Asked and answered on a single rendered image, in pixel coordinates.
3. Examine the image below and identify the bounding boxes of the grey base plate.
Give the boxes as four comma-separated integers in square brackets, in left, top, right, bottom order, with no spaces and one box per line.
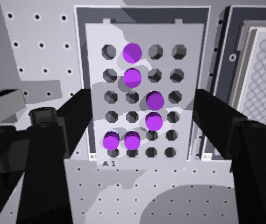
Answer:
[0,0,266,224]

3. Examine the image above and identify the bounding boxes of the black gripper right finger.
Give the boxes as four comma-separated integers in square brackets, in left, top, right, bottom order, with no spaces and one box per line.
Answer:
[192,89,266,224]

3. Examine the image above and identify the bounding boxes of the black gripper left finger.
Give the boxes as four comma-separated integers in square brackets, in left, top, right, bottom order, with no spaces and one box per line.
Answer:
[0,89,92,224]

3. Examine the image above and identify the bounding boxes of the white multi-well plate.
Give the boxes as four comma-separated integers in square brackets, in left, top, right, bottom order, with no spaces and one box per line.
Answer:
[228,27,266,124]

